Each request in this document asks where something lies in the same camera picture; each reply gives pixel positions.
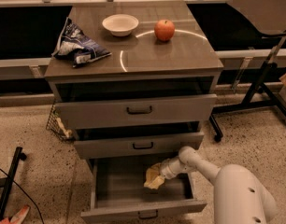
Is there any red apple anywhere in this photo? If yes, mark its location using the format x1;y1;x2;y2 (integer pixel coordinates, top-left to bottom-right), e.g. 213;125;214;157
154;20;175;42

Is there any grey drawer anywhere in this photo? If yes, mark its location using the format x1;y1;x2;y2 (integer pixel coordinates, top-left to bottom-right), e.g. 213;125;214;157
55;94;217;130
81;153;207;224
74;132;204;159

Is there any white bowl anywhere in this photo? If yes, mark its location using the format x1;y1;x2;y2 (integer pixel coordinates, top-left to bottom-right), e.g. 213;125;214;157
102;14;139;37

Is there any blue chip bag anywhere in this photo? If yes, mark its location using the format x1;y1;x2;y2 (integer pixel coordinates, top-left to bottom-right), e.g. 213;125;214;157
52;18;111;68

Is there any black top drawer handle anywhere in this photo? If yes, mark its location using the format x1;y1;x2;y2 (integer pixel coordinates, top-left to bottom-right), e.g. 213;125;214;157
126;105;153;115

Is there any grey bottom drawer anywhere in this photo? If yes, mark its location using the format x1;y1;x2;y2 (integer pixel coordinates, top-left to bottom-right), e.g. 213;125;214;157
81;153;207;224

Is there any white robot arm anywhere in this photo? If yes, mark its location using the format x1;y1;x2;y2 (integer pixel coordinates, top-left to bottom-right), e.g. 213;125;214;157
144;147;278;224

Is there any black floor stand left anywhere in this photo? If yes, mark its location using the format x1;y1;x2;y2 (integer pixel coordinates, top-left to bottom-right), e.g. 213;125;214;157
0;147;26;220

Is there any grey drawer cabinet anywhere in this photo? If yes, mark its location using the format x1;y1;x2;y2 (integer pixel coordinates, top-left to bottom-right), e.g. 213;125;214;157
44;5;224;163

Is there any yellow sponge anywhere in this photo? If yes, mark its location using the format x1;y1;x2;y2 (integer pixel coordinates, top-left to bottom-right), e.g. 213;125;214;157
144;173;164;189

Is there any grey middle drawer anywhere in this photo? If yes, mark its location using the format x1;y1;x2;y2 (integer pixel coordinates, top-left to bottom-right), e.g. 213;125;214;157
74;132;204;159

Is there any black middle drawer handle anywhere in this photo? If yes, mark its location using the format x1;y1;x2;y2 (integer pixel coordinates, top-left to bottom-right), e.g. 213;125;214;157
132;142;154;150

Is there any black stand with wheel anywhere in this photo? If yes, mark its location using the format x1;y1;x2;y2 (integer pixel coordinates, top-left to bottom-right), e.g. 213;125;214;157
209;31;286;142

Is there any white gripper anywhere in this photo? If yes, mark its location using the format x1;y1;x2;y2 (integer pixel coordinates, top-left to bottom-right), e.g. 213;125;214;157
146;158;180;181

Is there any black cable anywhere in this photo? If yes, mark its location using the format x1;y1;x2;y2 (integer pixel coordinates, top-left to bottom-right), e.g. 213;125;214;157
0;161;46;224

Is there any orange white object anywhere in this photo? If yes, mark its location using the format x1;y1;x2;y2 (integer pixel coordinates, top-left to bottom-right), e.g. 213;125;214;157
0;205;30;224

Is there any black bottom drawer handle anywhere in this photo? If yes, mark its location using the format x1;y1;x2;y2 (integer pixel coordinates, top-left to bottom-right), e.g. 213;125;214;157
137;210;158;220

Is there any grey top drawer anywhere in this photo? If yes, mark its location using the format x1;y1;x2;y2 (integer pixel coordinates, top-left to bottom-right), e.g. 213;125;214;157
55;94;217;130

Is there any black drawer handle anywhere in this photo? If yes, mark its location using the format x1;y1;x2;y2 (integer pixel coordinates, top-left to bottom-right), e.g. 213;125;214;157
132;142;154;150
137;210;158;220
126;105;153;115

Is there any wire mesh basket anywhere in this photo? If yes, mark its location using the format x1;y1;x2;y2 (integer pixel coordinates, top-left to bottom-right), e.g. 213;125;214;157
46;105;74;142

